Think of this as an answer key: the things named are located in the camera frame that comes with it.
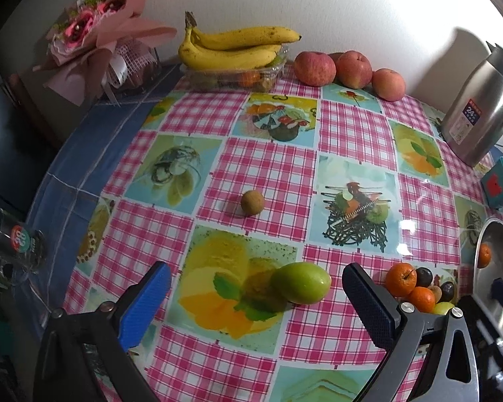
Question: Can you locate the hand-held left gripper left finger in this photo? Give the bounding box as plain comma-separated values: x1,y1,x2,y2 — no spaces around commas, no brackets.
34,261,172,402

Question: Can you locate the dark cabinet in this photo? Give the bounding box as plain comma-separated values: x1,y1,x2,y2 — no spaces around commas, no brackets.
0,46,68,235

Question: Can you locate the green mango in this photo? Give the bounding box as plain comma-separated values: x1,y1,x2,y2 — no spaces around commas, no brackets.
272,262,333,305

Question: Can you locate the clear glass cup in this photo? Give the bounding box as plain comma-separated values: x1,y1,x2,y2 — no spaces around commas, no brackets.
0,208,47,277

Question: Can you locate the small brown longan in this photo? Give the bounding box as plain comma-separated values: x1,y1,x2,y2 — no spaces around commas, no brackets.
240,190,266,217

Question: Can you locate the pink wrapped flower bouquet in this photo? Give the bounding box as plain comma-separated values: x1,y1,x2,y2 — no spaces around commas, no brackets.
33,0,179,107

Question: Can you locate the orange mandarin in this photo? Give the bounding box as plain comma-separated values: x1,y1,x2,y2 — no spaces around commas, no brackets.
406,287,437,314
385,262,417,298

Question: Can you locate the stainless steel thermos jug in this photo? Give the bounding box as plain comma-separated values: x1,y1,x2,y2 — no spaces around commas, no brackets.
439,42,503,168

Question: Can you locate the red apple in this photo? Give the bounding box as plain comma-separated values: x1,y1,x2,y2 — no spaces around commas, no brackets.
372,68,406,102
334,50,374,89
295,51,337,88

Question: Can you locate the clear plastic container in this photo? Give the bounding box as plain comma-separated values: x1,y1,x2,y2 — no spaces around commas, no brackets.
180,50,289,92

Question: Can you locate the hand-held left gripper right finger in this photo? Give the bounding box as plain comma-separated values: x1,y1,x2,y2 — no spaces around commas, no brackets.
341,262,481,402

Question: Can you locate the pink checkered tablecloth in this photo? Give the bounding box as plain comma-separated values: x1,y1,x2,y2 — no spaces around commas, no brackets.
25,61,501,402

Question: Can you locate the round metal bowl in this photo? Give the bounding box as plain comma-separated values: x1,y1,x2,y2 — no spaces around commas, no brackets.
473,215,503,344

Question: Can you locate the yellow banana bunch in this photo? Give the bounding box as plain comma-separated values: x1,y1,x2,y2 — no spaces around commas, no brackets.
178,12,302,72

